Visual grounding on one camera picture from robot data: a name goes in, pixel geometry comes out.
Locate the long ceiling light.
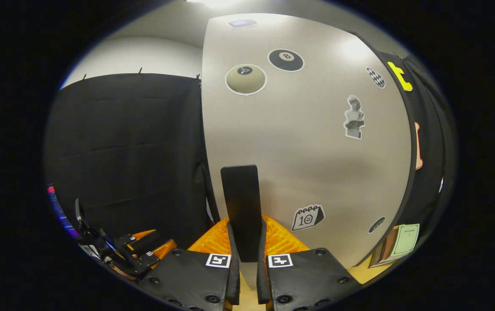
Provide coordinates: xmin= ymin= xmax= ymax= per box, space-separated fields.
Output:
xmin=187 ymin=0 xmax=248 ymax=9

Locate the black door handle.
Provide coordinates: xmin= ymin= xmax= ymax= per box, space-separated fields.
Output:
xmin=221 ymin=164 xmax=263 ymax=263

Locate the black backdrop cloth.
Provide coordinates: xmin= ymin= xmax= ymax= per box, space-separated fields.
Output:
xmin=44 ymin=52 xmax=457 ymax=255

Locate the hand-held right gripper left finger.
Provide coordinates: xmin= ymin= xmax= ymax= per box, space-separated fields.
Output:
xmin=137 ymin=218 xmax=241 ymax=311

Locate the brown book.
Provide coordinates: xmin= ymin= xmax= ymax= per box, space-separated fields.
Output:
xmin=368 ymin=227 xmax=400 ymax=268

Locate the grey cabinet door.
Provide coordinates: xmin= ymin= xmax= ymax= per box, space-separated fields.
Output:
xmin=201 ymin=13 xmax=413 ymax=291

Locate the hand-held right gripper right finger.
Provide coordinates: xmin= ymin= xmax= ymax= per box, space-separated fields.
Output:
xmin=256 ymin=215 xmax=363 ymax=311

